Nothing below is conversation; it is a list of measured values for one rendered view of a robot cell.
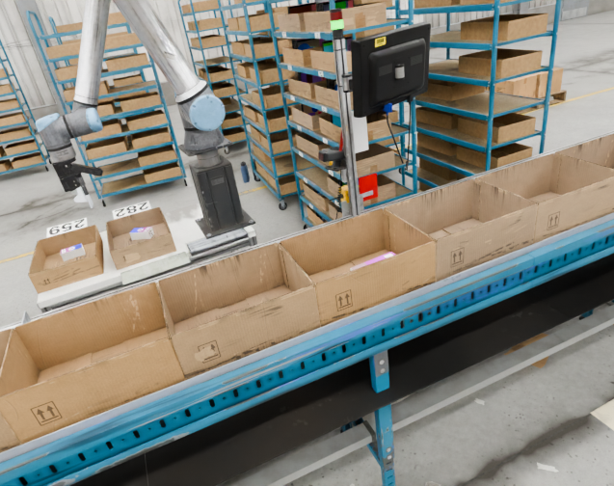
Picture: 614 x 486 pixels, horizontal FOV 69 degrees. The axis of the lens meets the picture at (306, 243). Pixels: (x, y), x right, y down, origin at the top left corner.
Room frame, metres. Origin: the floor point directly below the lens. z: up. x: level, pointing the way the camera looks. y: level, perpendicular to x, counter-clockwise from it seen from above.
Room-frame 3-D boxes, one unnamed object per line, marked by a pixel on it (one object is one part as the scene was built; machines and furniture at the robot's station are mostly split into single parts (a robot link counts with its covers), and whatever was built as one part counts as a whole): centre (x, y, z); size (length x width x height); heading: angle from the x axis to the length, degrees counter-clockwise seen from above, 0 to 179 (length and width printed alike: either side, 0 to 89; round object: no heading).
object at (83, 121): (1.83, 0.79, 1.41); 0.12 x 0.12 x 0.09; 21
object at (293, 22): (3.18, -0.25, 1.59); 0.40 x 0.30 x 0.10; 17
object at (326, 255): (1.20, -0.14, 0.97); 0.39 x 0.29 x 0.17; 109
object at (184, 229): (2.09, 0.81, 0.74); 1.00 x 0.58 x 0.03; 111
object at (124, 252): (2.04, 0.81, 0.80); 0.38 x 0.28 x 0.10; 20
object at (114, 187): (5.06, 1.76, 0.98); 0.98 x 0.49 x 1.96; 106
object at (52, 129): (1.78, 0.89, 1.41); 0.10 x 0.09 x 0.12; 111
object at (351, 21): (2.73, -0.40, 1.59); 0.40 x 0.30 x 0.10; 19
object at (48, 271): (1.94, 1.13, 0.80); 0.38 x 0.28 x 0.10; 19
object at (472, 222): (1.32, -0.51, 0.97); 0.39 x 0.29 x 0.17; 109
